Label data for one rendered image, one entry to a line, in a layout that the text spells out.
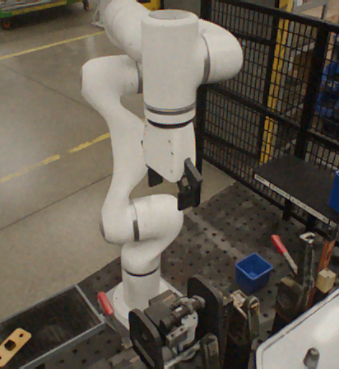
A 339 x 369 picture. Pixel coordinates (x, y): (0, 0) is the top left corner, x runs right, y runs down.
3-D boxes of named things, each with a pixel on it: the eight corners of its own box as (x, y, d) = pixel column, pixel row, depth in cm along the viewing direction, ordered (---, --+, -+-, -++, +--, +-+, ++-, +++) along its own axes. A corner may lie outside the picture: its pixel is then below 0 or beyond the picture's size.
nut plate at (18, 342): (2, 367, 82) (0, 364, 82) (-12, 359, 84) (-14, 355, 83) (32, 335, 88) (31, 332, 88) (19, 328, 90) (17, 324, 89)
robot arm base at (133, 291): (101, 301, 143) (96, 263, 131) (140, 268, 154) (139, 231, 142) (143, 333, 133) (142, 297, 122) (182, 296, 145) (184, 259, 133)
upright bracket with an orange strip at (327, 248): (298, 347, 138) (332, 230, 109) (294, 344, 139) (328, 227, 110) (304, 343, 140) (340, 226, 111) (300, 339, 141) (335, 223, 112)
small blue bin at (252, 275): (250, 297, 155) (253, 280, 150) (231, 281, 162) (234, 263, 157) (271, 283, 161) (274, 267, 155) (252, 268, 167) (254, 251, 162)
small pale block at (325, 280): (303, 360, 135) (328, 280, 113) (294, 352, 137) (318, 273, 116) (310, 354, 136) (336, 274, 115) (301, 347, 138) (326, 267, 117)
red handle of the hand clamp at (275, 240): (302, 289, 110) (269, 236, 114) (297, 291, 112) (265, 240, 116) (313, 282, 112) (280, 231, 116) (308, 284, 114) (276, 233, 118)
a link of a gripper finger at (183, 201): (176, 179, 73) (176, 210, 77) (188, 188, 71) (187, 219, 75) (191, 173, 75) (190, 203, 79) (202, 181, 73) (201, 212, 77)
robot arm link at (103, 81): (164, 243, 118) (104, 254, 114) (153, 227, 129) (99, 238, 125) (145, 53, 103) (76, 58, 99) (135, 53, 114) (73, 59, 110)
